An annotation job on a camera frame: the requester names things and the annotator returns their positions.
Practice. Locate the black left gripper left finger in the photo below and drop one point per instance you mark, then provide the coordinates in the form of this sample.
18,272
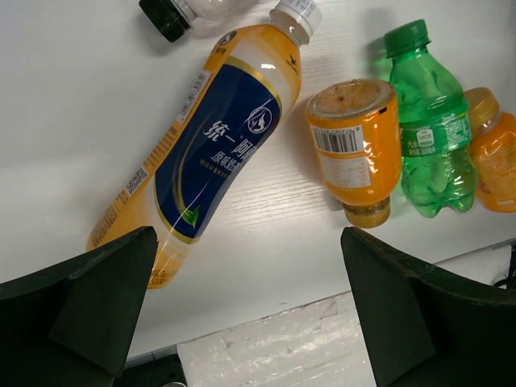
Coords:
71,324

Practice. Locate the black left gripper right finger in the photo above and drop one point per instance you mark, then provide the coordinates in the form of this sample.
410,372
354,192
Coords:
425,326

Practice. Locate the white foam strip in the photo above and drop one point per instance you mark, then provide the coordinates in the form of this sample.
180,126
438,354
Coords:
318,344

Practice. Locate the yellow blue milk tea bottle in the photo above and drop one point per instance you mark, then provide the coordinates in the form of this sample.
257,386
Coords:
252,77

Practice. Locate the green sprite bottle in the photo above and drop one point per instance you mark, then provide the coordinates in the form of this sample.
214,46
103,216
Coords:
437,170

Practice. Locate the orange juice bottle right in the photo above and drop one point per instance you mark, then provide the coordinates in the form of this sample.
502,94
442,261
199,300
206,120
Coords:
492,150

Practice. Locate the orange juice bottle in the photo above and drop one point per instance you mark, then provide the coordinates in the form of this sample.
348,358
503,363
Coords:
492,150
357,139

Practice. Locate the orange juice bottle left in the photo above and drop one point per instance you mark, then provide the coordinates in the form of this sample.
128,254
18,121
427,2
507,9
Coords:
357,139

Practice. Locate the clear pepsi bottle black cap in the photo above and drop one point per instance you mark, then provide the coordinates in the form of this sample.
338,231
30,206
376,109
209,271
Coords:
175,18

